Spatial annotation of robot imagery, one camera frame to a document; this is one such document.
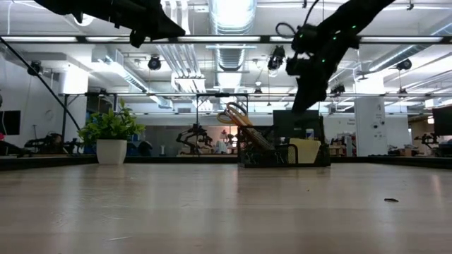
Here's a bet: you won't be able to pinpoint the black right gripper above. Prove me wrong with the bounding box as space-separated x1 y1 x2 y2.
292 42 345 114

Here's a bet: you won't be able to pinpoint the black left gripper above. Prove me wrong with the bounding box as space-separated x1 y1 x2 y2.
105 0 186 40

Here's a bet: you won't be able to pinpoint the yellow sticky note pad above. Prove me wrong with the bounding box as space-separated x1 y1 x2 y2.
288 138 323 164

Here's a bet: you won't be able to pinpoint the black mesh desk organizer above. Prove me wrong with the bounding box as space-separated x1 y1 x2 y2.
237 124 331 169

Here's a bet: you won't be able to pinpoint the yellow handled scissors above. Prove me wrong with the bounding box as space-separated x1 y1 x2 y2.
216 102 277 152

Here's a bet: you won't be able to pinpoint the black computer monitor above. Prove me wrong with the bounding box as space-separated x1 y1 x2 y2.
432 105 452 137
0 110 21 137
272 109 325 140

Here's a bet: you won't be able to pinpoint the black overhead light bar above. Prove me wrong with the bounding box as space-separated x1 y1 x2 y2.
0 34 452 45

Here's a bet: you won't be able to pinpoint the green plant white pot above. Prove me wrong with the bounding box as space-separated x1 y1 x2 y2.
77 98 146 166

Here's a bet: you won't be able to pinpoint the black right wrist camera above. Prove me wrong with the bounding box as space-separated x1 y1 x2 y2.
285 56 305 77

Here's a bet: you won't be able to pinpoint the black ceiling camera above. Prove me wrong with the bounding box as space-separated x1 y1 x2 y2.
267 44 286 71
27 60 44 78
147 55 162 71
395 58 413 71

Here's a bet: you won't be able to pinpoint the silver ventilation duct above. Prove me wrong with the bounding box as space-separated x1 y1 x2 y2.
208 0 258 71

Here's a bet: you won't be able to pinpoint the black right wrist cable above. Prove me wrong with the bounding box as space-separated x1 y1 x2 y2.
275 0 321 40

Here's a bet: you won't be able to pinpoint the black background rig frame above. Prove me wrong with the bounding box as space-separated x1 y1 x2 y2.
58 92 250 156

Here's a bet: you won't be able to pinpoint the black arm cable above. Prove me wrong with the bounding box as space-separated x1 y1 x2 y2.
0 35 82 132

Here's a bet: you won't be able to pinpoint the black aluminium table frame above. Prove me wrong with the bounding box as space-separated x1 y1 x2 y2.
0 153 452 171

